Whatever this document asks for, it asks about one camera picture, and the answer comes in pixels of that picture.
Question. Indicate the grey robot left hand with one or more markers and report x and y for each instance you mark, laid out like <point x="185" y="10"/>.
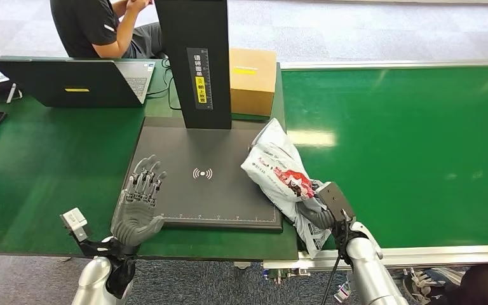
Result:
<point x="134" y="219"/>

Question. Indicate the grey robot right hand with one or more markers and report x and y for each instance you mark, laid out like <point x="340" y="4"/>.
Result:
<point x="319" y="219"/>

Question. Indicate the white red plastic mailer package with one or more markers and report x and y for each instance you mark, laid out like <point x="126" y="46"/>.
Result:
<point x="273" y="168"/>

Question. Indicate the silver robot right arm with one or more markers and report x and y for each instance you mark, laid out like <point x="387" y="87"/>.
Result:
<point x="370" y="273"/>

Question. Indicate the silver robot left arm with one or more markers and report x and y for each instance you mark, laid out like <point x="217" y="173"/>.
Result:
<point x="94" y="280"/>

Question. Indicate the black inbound scanner machine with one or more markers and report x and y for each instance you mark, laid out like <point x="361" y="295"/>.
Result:
<point x="210" y="193"/>

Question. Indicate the green conveyor belt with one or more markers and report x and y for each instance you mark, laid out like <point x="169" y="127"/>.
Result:
<point x="416" y="147"/>

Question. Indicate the brown cardboard box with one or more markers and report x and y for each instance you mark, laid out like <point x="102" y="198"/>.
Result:
<point x="252" y="88"/>

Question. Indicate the black open laptop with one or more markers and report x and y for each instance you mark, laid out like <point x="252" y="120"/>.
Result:
<point x="69" y="82"/>

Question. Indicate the phone on small stand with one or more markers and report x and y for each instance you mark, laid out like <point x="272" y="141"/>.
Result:
<point x="11" y="93"/>

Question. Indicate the person's dark leg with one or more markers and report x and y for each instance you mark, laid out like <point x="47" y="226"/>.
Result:
<point x="484" y="286"/>

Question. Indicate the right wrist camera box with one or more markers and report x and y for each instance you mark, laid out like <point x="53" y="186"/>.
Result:
<point x="336" y="200"/>

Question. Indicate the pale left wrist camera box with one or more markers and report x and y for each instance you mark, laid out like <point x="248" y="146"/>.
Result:
<point x="75" y="221"/>

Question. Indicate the aluminium conveyor frame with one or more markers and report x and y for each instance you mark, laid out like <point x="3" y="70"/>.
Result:
<point x="437" y="254"/>

